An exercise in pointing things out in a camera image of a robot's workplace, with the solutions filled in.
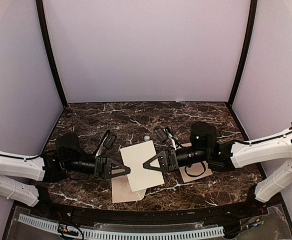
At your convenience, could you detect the cream letter paper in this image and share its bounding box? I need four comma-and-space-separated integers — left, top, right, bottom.
120, 140, 165, 193

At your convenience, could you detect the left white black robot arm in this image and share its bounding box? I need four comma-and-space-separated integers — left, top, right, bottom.
0, 131, 131, 218

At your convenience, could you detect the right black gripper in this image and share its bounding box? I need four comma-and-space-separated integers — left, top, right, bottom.
143, 145, 210, 173

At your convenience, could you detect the white slotted cable duct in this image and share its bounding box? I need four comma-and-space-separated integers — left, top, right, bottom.
17, 214, 225, 240

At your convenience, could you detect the black curved front rail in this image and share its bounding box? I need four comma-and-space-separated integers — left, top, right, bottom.
15, 193, 284, 227

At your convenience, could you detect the white green glue stick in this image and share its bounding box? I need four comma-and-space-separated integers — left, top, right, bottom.
144, 135, 150, 142

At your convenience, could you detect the beige paper envelope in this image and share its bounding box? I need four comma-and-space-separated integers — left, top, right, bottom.
111, 175, 146, 203

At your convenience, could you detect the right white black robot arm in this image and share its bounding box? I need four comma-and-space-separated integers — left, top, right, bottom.
143, 121, 292, 217

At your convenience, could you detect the right black frame post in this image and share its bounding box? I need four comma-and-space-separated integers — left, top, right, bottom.
227, 0, 258, 109

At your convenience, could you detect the black frame post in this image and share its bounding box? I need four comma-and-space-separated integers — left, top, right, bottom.
35, 0, 68, 108
227, 0, 258, 109

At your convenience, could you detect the left black frame post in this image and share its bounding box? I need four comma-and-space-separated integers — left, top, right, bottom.
35, 0, 68, 108

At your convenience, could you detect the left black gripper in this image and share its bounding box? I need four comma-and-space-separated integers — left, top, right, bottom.
63, 155, 131, 180

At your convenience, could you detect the small circuit board with wires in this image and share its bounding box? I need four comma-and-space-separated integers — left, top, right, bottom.
57, 224, 79, 237

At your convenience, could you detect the beige paper sheet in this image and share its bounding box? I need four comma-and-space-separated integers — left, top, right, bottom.
179, 161, 213, 183

